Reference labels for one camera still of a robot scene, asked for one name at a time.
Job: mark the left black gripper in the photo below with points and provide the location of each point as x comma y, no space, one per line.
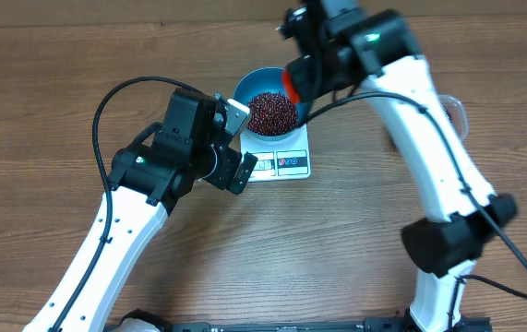
224,178

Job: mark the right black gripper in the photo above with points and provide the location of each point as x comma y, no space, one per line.
304,80

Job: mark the red scoop with blue handle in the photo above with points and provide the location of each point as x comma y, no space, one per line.
288,86

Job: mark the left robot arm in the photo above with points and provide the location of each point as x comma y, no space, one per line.
142,187

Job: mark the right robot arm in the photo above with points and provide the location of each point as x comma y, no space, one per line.
377,59

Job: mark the white digital kitchen scale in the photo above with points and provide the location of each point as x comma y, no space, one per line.
285,157

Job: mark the red beans in bowl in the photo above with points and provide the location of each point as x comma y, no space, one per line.
272,114

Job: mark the blue metal bowl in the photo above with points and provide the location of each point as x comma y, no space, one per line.
267,79

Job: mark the clear plastic food container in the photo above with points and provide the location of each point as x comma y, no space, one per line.
460,119

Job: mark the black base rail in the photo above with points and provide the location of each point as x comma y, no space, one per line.
393,324

